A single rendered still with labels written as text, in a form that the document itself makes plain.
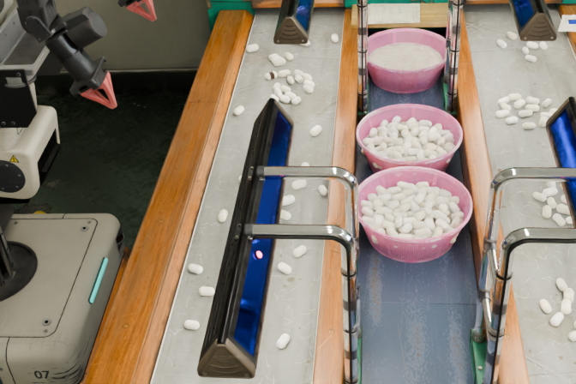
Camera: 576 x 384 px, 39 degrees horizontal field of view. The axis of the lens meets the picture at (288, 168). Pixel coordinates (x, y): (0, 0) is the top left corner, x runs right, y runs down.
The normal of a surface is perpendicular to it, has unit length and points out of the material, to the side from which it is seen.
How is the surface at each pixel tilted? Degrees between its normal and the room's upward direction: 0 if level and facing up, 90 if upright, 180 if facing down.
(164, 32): 90
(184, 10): 90
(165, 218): 0
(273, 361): 0
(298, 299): 0
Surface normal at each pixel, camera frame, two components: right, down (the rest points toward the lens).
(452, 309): -0.07, -0.80
